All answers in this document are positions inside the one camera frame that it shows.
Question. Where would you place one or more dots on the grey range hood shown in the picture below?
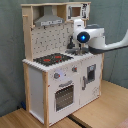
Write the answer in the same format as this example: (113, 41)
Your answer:
(48, 18)

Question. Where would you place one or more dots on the toy microwave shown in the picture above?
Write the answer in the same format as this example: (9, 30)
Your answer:
(78, 11)

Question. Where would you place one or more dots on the stove knob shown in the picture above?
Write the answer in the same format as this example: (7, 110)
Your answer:
(56, 75)
(74, 69)

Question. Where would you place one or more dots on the black toy stovetop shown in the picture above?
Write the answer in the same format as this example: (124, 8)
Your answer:
(52, 59)

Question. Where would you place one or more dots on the black toy faucet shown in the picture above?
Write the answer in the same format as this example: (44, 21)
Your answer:
(71, 44)

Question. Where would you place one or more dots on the grey toy sink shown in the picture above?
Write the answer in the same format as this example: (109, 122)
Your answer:
(78, 51)

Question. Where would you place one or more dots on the wooden toy kitchen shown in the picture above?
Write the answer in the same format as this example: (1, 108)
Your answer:
(40, 84)

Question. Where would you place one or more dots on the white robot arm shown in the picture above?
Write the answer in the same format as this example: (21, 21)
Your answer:
(93, 35)

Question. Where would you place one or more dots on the toy oven door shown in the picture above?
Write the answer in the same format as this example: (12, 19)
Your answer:
(64, 97)

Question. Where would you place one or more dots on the right stove knob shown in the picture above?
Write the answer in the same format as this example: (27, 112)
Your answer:
(74, 69)

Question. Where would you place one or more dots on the left stove knob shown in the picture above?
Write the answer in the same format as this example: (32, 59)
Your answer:
(56, 75)

